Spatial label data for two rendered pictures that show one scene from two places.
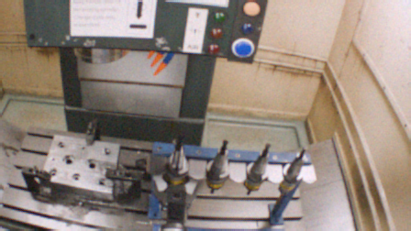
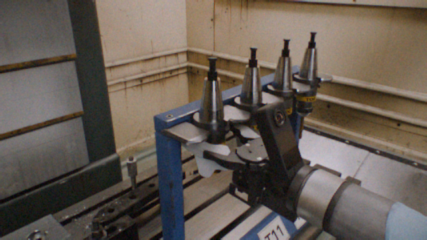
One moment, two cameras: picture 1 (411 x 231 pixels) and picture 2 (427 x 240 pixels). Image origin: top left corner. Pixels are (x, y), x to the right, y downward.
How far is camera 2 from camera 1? 66 cm
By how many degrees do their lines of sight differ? 37
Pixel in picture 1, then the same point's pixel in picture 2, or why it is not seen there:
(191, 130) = (108, 175)
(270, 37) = (125, 45)
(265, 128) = not seen: hidden behind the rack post
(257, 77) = (128, 103)
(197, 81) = (93, 102)
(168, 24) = not seen: outside the picture
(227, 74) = not seen: hidden behind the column
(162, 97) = (59, 141)
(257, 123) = (149, 153)
